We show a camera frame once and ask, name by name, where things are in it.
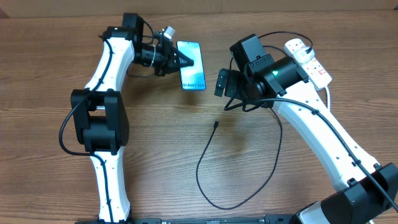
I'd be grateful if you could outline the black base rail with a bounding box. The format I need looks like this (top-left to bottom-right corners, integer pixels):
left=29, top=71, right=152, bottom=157
left=74, top=213, right=299, bottom=224

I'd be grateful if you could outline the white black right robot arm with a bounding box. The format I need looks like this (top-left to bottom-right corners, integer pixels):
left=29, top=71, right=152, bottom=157
left=215, top=34, right=397, bottom=223

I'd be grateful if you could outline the blue smartphone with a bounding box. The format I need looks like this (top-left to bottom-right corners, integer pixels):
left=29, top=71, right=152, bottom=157
left=177, top=41, right=206, bottom=91

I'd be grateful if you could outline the white power strip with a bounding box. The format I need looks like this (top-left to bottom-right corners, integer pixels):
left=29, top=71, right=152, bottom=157
left=284, top=39, right=332, bottom=91

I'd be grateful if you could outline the black charging cable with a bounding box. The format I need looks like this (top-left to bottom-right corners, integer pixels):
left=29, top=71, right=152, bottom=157
left=195, top=30, right=313, bottom=211

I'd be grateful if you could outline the white charger adapter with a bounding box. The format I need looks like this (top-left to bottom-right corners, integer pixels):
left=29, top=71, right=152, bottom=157
left=293, top=47, right=315, bottom=65

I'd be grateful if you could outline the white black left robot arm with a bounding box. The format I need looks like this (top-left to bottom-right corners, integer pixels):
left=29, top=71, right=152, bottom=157
left=58, top=12, right=194, bottom=223

